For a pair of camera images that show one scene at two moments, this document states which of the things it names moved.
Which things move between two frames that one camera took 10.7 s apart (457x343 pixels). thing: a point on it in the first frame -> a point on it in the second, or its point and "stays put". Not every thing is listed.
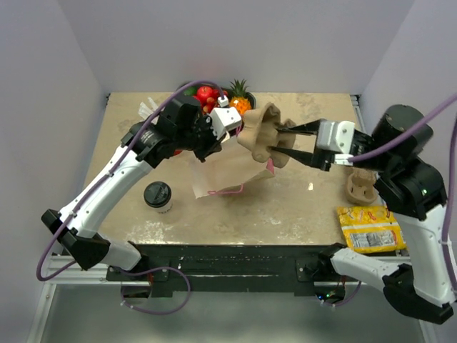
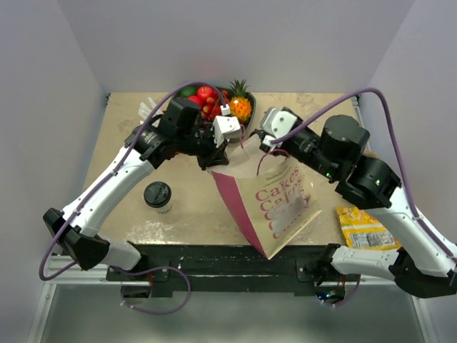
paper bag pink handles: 200,192 -> 275,194
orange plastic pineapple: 239,99 stays put
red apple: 204,92 stays put
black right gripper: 320,157 -> 263,146
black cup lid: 157,194 stays put
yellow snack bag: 370,229 stays put
